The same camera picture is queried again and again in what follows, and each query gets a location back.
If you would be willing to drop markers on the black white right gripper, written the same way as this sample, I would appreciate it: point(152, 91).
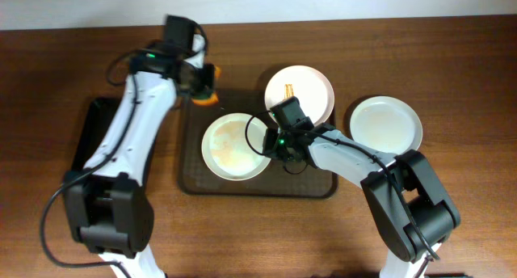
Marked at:
point(271, 142)

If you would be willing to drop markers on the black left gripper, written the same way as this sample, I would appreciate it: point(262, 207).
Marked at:
point(207, 79)

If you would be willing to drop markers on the white plate with sauce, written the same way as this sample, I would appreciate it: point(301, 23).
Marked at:
point(310, 86)
point(225, 149)

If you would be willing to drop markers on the orange and green sponge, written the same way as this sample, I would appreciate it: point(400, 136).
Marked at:
point(204, 90)

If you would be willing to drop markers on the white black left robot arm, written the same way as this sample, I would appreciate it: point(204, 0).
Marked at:
point(105, 202)

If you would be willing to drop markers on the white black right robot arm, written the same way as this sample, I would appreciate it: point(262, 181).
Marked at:
point(410, 206)

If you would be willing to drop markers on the black plastic tray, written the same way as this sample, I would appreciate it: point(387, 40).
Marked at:
point(100, 113)

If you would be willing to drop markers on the brown serving tray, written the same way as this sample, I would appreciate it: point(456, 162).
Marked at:
point(195, 178)

